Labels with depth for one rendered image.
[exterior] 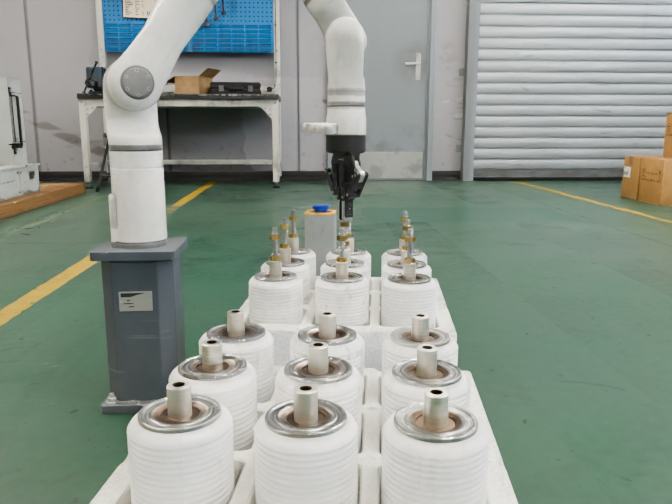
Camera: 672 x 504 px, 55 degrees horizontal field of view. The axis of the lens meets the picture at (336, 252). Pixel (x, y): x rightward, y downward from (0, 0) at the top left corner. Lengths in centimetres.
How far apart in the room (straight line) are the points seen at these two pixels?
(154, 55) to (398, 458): 81
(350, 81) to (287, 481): 78
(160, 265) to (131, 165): 18
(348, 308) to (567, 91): 556
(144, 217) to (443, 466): 77
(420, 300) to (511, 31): 540
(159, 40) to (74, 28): 532
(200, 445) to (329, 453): 11
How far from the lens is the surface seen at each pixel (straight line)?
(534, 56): 643
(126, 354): 122
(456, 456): 57
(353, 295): 109
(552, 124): 647
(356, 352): 80
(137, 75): 115
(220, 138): 615
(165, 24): 118
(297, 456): 57
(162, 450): 60
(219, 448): 61
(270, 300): 111
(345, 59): 118
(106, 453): 113
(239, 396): 71
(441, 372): 72
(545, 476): 106
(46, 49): 655
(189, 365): 74
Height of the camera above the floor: 52
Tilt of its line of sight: 11 degrees down
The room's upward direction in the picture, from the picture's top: straight up
